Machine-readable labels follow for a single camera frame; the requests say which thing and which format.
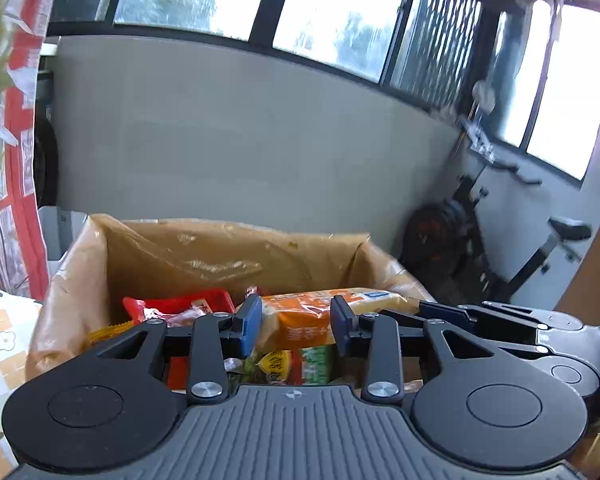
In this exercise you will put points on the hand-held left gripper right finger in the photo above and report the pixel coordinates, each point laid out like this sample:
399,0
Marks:
341,325

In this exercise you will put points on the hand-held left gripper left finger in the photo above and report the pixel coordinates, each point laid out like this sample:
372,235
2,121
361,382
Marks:
247,325

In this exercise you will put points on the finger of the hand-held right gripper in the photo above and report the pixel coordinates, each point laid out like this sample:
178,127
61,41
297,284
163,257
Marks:
520,312
445,312

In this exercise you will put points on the orange bread packet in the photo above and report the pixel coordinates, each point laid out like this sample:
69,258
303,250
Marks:
300,320

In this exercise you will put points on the green snack packet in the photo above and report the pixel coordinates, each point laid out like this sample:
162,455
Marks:
316,366

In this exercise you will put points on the cardboard box with plastic liner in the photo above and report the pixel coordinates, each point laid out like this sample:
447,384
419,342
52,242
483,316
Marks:
180,255

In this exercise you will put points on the olive yellow snack packet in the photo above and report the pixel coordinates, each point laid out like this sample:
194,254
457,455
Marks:
275,367

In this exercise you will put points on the large red snack packet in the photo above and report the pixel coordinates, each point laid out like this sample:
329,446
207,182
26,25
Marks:
180,305

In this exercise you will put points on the black exercise bike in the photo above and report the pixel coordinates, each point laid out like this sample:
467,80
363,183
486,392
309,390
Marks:
450,230

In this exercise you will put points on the white plastic bin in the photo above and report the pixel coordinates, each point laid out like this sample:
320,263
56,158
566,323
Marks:
55,230

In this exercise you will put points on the small white hanging pouch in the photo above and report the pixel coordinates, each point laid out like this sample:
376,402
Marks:
483,95

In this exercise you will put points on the printed backdrop cloth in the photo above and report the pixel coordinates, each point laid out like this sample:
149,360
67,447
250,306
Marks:
20,110

